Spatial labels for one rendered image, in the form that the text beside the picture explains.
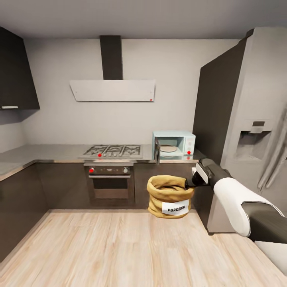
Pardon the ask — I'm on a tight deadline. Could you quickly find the popcorn bag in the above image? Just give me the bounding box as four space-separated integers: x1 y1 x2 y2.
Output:
147 175 195 219

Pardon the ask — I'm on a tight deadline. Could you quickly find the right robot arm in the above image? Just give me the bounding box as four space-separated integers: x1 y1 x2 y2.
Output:
185 158 287 278

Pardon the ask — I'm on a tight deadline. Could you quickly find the microwave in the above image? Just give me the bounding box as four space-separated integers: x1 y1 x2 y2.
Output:
152 130 196 168

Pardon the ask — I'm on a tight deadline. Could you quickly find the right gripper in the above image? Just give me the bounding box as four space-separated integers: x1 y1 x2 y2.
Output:
185 174 208 188

